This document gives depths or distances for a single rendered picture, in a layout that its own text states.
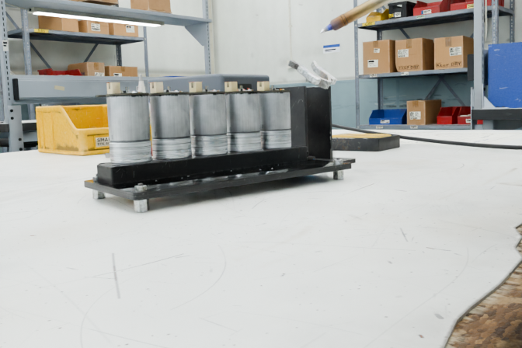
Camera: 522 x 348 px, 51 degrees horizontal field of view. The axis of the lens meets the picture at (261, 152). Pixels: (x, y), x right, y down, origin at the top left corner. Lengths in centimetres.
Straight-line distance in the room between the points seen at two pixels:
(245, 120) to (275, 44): 573
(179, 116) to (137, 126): 3
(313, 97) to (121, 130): 20
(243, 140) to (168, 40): 587
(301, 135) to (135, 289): 29
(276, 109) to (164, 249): 20
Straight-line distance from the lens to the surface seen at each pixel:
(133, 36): 537
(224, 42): 660
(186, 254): 20
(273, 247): 21
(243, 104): 37
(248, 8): 638
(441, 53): 468
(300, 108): 44
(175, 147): 34
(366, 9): 39
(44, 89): 291
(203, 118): 35
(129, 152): 33
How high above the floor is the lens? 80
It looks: 5 degrees down
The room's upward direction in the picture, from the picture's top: 2 degrees counter-clockwise
